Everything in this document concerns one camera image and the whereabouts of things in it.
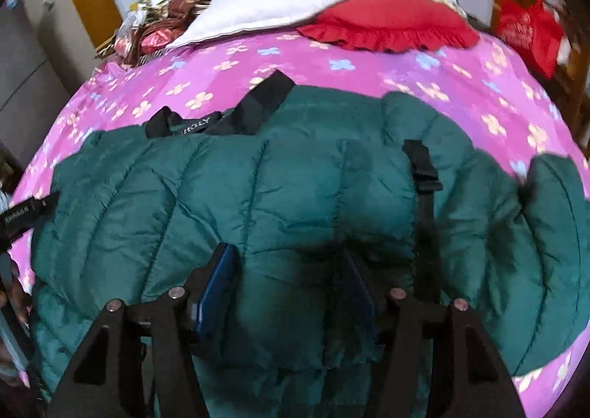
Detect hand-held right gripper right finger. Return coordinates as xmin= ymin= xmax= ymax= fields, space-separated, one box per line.
xmin=343 ymin=249 xmax=526 ymax=418

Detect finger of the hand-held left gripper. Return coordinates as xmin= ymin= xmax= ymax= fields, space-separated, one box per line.
xmin=39 ymin=191 xmax=62 ymax=217

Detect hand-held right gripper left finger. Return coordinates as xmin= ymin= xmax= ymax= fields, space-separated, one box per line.
xmin=46 ymin=242 xmax=240 ymax=418

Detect dark green puffer jacket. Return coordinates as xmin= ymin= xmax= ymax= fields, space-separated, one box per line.
xmin=30 ymin=70 xmax=590 ymax=418

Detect person's left hand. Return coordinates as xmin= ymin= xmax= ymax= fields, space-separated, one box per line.
xmin=0 ymin=261 xmax=33 ymax=327

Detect grey wardrobe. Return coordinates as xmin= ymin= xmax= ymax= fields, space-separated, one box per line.
xmin=0 ymin=0 xmax=97 ymax=170

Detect pink floral bed sheet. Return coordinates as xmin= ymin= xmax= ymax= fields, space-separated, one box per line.
xmin=9 ymin=28 xmax=586 ymax=418

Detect red frilled pillow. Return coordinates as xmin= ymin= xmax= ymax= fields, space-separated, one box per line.
xmin=297 ymin=0 xmax=480 ymax=54

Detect white pillow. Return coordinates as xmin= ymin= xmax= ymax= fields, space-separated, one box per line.
xmin=166 ymin=0 xmax=351 ymax=50

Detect red shopping bag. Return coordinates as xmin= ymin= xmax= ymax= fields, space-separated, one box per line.
xmin=491 ymin=0 xmax=565 ymax=80

